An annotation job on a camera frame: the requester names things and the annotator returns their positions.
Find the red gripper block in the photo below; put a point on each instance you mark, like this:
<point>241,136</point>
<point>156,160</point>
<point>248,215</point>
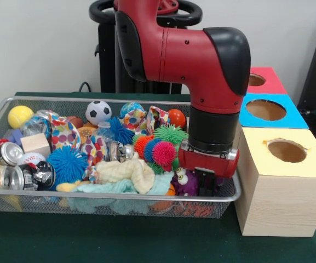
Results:
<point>209,164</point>

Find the orange striped tiger plush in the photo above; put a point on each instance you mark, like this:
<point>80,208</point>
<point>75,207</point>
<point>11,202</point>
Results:
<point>193,211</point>

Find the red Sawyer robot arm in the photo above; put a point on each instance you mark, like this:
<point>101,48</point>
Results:
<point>185,54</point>

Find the wooden three-hole box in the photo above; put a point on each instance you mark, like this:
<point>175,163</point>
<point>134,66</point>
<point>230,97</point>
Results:
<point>278,202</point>

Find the metal mesh bin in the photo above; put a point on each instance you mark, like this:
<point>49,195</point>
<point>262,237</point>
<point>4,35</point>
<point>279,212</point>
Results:
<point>37,208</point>

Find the purple spiky monster toy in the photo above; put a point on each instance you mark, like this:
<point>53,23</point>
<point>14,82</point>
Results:
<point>190,187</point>

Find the pink spiky ball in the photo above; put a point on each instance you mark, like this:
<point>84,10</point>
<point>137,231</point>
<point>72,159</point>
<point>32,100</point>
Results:
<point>163,153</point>

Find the green spiky ball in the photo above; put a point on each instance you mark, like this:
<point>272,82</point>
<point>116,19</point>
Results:
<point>171,134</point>

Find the orange-red smooth ball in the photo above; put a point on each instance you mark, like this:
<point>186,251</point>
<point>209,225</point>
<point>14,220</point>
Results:
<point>176,117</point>

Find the cream fleece cloth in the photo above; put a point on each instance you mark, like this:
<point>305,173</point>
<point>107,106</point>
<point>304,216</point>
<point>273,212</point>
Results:
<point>125,171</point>

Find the dark green table cloth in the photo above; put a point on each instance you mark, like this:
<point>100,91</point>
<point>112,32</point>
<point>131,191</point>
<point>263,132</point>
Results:
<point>119,241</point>

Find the black and white soccer ball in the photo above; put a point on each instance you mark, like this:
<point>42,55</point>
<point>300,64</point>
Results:
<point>98,111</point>

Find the large blue spiky ball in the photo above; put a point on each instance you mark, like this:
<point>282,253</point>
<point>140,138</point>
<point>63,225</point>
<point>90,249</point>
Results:
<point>67,163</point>

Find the white baseball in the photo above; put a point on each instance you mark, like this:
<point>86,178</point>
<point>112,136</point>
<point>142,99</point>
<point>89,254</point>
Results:
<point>31,159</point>

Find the yellow tennis ball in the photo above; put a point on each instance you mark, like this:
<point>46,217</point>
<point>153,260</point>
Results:
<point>20,116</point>

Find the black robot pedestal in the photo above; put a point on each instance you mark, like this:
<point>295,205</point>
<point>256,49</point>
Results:
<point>105,54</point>

